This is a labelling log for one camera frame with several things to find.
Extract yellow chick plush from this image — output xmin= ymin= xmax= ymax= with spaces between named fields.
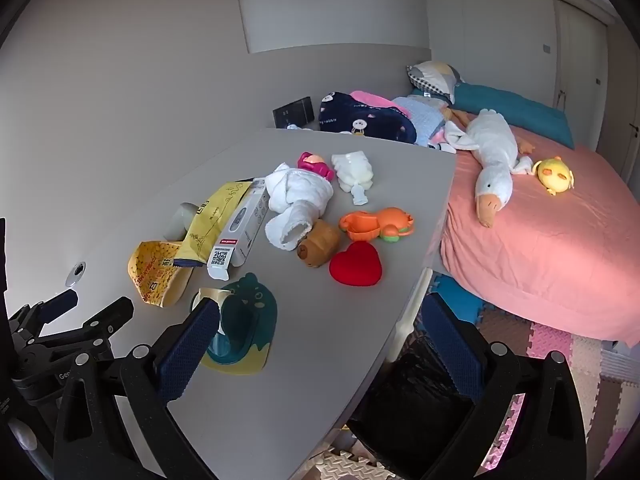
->
xmin=531 ymin=156 xmax=575 ymax=197

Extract white door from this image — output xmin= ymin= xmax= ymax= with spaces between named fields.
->
xmin=552 ymin=0 xmax=615 ymax=111

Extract grey cup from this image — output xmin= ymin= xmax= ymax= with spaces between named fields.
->
xmin=167 ymin=202 xmax=200 ymax=241

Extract orange plastic toy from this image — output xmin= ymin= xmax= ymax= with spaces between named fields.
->
xmin=338 ymin=207 xmax=416 ymax=243

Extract white towel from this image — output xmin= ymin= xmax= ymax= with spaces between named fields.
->
xmin=263 ymin=161 xmax=335 ymax=252

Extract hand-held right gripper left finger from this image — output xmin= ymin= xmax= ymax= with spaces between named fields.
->
xmin=52 ymin=299 xmax=222 ymax=480

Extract black box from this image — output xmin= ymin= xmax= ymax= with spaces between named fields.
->
xmin=272 ymin=96 xmax=315 ymax=128

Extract red heart-shaped box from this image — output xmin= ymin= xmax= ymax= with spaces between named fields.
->
xmin=328 ymin=241 xmax=383 ymax=287

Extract bed with pink sheet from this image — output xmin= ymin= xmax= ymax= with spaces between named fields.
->
xmin=440 ymin=122 xmax=640 ymax=348

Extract teal pillow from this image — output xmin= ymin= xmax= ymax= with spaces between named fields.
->
xmin=411 ymin=82 xmax=576 ymax=150

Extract black trash bin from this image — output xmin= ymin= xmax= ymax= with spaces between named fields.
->
xmin=345 ymin=335 xmax=526 ymax=480

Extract crumpled yellow paper bag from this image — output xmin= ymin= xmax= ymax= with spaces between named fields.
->
xmin=126 ymin=241 xmax=193 ymax=308

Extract pink blanket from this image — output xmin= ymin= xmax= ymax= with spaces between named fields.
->
xmin=349 ymin=90 xmax=411 ymax=121

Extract brown bear plush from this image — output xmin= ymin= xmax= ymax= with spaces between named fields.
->
xmin=296 ymin=220 xmax=342 ymax=270

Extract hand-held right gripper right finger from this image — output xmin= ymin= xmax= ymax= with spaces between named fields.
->
xmin=421 ymin=291 xmax=590 ymax=480

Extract white plush toy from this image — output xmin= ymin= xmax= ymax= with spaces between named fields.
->
xmin=442 ymin=120 xmax=471 ymax=151

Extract orange plush toy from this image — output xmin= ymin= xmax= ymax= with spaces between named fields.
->
xmin=442 ymin=105 xmax=473 ymax=128

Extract checkered patchwork pillow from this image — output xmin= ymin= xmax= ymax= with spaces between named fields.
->
xmin=406 ymin=61 xmax=466 ymax=105

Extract pastel foam floor mats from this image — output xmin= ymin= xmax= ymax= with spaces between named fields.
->
xmin=310 ymin=270 xmax=640 ymax=480

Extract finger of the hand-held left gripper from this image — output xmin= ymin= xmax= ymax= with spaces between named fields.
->
xmin=24 ymin=296 xmax=137 ymax=357
xmin=7 ymin=290 xmax=81 ymax=336

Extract pink plastic toy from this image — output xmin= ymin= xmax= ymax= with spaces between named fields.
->
xmin=297 ymin=151 xmax=335 ymax=181

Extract grey thermometer box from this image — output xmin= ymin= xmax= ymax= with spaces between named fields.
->
xmin=206 ymin=177 xmax=271 ymax=282

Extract green dinosaur pouch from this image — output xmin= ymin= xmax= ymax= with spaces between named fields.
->
xmin=200 ymin=272 xmax=280 ymax=377

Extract white goose plush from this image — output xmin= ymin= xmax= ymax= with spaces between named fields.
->
xmin=452 ymin=108 xmax=535 ymax=230

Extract light blue blanket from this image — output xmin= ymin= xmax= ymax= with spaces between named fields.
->
xmin=391 ymin=95 xmax=448 ymax=148

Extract yellow printed packet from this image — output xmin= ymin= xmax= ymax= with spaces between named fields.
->
xmin=175 ymin=180 xmax=253 ymax=267

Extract navy printed blanket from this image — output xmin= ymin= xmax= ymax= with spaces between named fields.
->
xmin=317 ymin=91 xmax=418 ymax=145

